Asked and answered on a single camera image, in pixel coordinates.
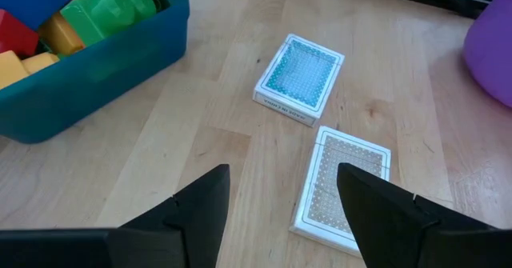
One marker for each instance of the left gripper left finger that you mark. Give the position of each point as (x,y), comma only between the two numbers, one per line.
(180,236)

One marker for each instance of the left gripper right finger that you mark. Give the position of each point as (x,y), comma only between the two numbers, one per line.
(400,232)

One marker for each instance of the yellow square plastic block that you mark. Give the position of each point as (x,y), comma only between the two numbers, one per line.
(40,62)
(60,36)

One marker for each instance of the yellow long plastic block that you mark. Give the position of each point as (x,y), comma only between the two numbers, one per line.
(10,70)

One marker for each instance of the red plastic block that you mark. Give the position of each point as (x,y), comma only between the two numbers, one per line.
(16,38)

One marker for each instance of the teal plastic bin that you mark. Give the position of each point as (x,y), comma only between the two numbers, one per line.
(100,72)

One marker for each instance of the purple pumpkin bucket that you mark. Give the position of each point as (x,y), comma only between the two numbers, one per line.
(492,52)

